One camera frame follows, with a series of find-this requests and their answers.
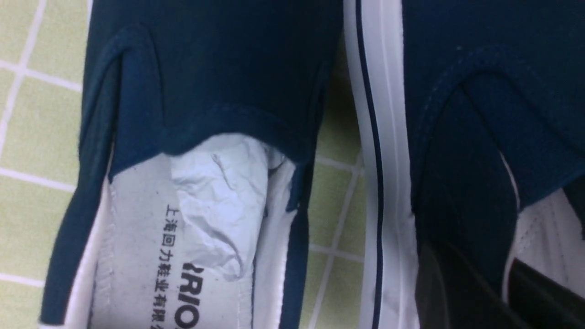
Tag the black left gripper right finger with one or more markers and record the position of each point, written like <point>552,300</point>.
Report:
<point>541,302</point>

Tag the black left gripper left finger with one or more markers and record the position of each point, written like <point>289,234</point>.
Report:
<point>450,294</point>

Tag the navy slip-on shoe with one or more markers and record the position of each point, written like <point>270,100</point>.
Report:
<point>197,150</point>
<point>471,117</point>

